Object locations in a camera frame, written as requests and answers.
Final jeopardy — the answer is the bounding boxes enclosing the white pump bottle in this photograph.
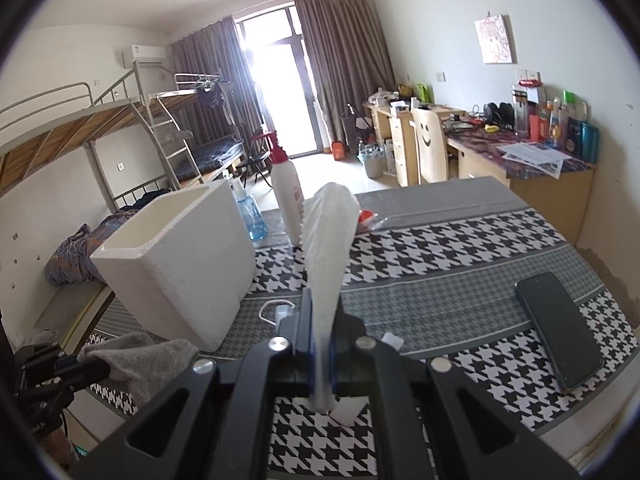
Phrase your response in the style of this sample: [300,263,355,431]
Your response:
[267,130,305,247]

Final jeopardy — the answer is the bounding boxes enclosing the metal bunk bed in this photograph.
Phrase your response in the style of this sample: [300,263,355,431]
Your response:
[0,67,206,221]
[150,72,251,186]

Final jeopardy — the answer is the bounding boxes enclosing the hanging dark clothes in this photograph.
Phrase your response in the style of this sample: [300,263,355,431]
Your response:
[196,80,236,126]

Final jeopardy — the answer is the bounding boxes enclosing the white foam box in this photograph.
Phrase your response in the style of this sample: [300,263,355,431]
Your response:
[90,178,257,352]

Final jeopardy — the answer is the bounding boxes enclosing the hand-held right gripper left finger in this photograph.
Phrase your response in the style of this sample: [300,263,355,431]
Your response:
[65,287,316,480]

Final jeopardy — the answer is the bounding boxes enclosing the black smartphone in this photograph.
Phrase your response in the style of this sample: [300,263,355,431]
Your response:
[515,271,606,393]

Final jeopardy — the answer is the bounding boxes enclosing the wooden desk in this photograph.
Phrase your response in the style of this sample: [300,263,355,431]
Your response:
[362,100,598,246]

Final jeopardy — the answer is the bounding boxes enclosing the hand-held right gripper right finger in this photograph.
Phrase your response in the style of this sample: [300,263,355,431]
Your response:
[327,290,583,480]

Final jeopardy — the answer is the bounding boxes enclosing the white bucket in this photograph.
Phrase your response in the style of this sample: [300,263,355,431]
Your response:
[357,142,386,178]

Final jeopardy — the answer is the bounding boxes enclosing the printed papers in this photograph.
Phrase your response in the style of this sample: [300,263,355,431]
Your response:
[495,141,571,179]

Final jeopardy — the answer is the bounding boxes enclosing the red packet in clear wrap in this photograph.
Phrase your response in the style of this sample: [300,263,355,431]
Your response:
[357,208,396,233]

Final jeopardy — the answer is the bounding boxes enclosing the blue water bottle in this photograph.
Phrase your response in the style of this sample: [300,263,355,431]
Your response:
[229,175,268,240]

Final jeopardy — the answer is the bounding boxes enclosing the dark folding chair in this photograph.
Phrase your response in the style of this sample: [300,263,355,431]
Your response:
[242,125,276,186]

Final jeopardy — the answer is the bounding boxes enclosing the grey sock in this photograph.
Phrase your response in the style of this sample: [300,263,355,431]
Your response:
[76,332,198,416]

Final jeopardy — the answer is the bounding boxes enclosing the dark shopping bag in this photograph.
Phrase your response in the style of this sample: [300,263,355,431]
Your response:
[341,104,373,146]

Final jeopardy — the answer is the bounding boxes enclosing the houndstooth tablecloth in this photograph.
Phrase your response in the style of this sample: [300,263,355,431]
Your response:
[65,176,636,480]

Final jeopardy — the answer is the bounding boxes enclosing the brown curtain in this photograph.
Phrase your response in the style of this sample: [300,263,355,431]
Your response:
[292,0,398,156]
[167,16,266,161]

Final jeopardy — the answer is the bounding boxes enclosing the wooden smiley face chair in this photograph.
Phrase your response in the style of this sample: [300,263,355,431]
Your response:
[411,107,449,184]

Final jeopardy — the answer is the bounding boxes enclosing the blue orange plaid quilt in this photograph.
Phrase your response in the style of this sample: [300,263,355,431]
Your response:
[44,210,136,286]

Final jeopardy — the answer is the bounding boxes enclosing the white air conditioner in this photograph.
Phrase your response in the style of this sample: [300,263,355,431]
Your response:
[121,45,166,68]

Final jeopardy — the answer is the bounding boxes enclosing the row of toiletry bottles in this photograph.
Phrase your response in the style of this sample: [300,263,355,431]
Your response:
[511,80,600,163]

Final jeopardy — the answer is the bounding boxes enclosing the black headphones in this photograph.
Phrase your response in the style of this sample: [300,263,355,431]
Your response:
[482,101,516,126]

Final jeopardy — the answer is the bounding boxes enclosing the pink wall picture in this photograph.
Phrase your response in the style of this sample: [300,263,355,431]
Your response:
[474,12,517,65]

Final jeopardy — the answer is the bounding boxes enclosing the glass balcony door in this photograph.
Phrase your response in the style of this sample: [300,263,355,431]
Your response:
[235,5,326,158]

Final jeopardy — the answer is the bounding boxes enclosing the blue face mask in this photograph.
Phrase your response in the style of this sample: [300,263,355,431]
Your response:
[258,300,301,328]

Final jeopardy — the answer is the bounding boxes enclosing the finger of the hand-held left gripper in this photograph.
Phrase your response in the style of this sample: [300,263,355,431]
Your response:
[50,355,112,392]

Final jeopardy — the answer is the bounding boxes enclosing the person's left hand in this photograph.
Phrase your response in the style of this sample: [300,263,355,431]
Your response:
[40,410,76,466]

